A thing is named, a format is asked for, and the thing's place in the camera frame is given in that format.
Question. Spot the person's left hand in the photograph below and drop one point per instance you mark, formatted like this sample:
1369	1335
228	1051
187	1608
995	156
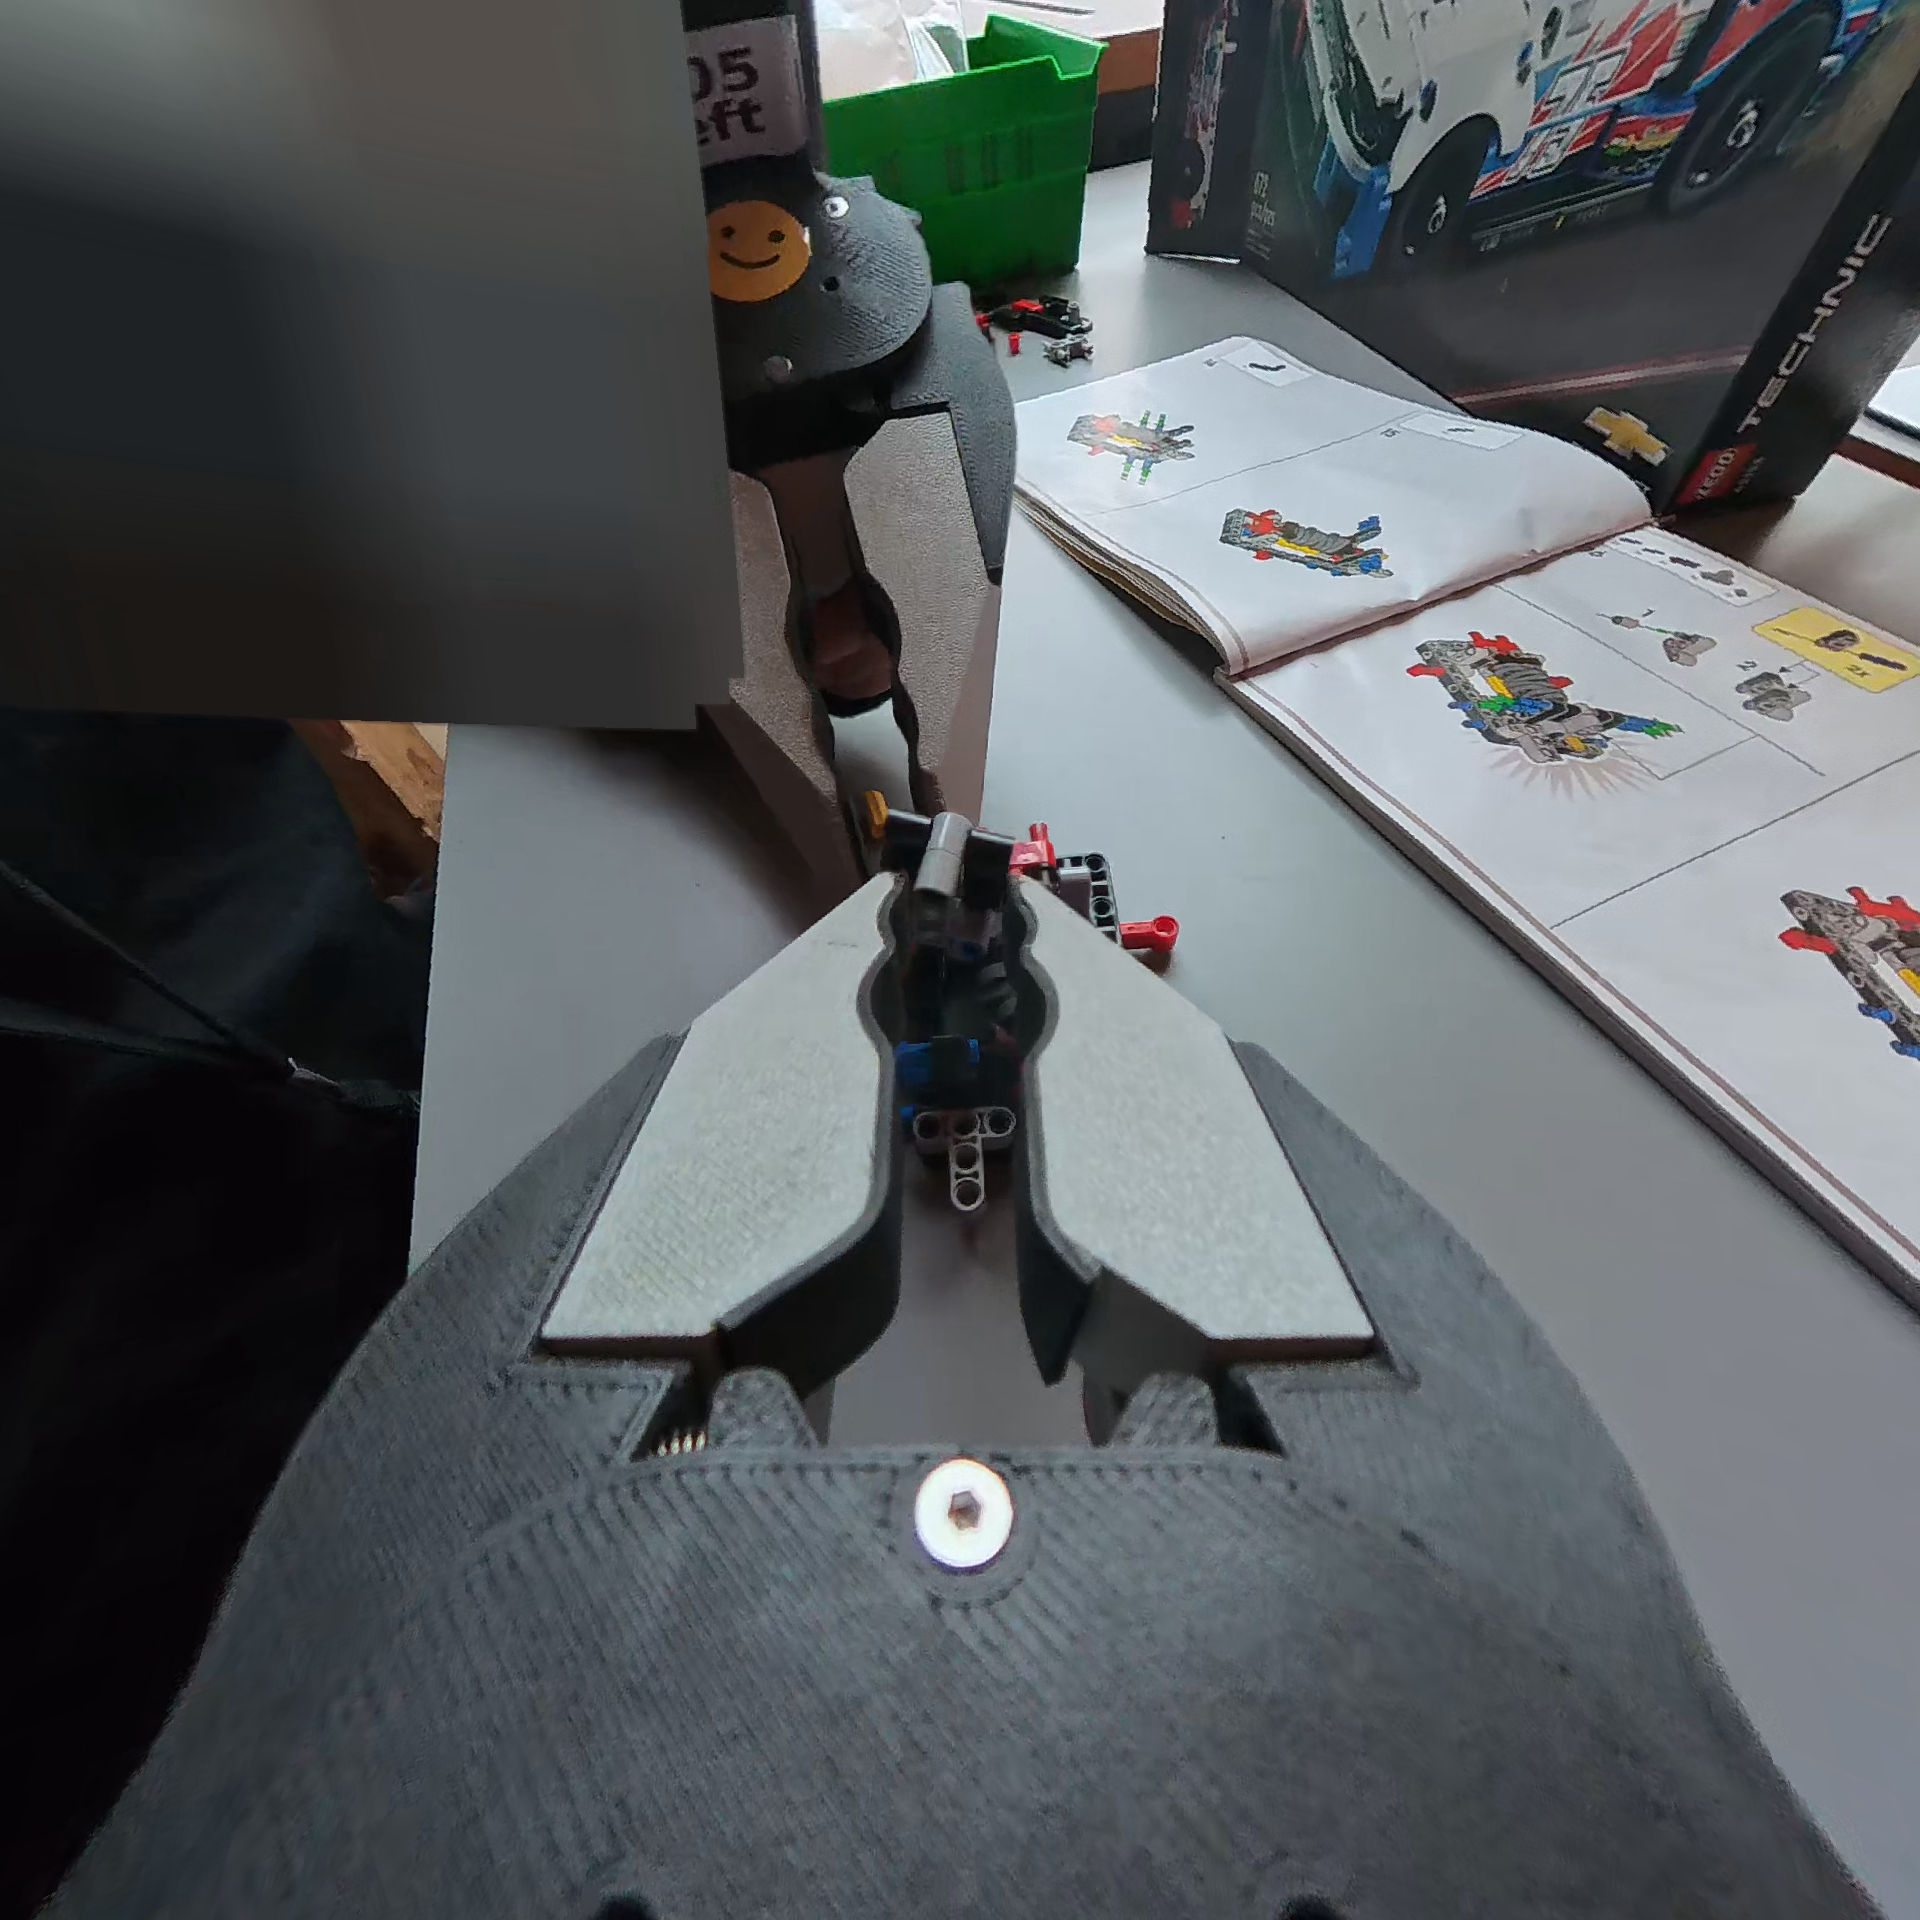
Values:
857	646

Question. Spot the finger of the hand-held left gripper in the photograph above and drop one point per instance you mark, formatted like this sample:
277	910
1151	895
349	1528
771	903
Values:
939	602
783	783

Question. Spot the clear plastic bag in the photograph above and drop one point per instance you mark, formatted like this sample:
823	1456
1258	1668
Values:
939	37

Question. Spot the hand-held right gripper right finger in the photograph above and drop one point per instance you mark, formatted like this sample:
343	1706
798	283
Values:
1199	1199

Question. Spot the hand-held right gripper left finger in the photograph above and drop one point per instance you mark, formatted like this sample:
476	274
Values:
720	1187

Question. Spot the wooden table leg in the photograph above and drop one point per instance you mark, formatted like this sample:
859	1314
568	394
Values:
384	794

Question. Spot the pile of loose lego parts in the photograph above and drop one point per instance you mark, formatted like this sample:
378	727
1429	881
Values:
1035	323

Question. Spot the lego instruction booklet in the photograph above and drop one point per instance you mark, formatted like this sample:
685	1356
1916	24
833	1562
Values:
1500	722

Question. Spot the lego set box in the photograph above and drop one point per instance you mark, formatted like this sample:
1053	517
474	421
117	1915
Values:
1500	227

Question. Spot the lego chassis assembly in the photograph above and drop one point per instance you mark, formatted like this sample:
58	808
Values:
961	1051

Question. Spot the green plastic bin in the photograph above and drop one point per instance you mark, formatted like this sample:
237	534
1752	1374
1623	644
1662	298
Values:
974	165

